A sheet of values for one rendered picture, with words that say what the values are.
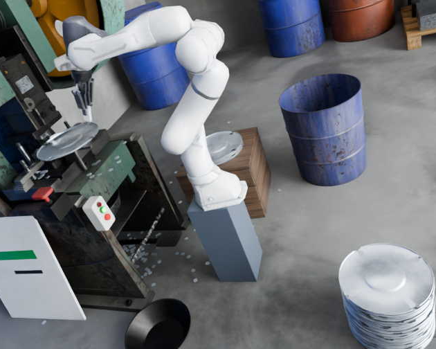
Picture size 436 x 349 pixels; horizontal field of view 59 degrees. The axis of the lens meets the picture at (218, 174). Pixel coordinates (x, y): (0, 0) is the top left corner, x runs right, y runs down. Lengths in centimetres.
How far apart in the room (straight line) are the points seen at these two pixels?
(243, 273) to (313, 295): 32
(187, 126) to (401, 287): 87
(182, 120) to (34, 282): 119
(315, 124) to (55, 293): 151
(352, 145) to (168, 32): 119
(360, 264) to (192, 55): 91
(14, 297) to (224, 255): 115
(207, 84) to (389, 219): 112
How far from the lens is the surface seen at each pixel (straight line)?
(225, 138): 214
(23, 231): 196
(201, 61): 119
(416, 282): 143
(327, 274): 177
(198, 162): 145
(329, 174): 214
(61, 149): 178
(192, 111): 132
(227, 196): 152
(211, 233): 163
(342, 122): 198
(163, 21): 126
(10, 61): 178
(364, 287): 141
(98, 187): 177
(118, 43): 131
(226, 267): 178
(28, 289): 221
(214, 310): 180
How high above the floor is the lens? 137
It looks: 32 degrees down
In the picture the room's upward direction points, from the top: 22 degrees counter-clockwise
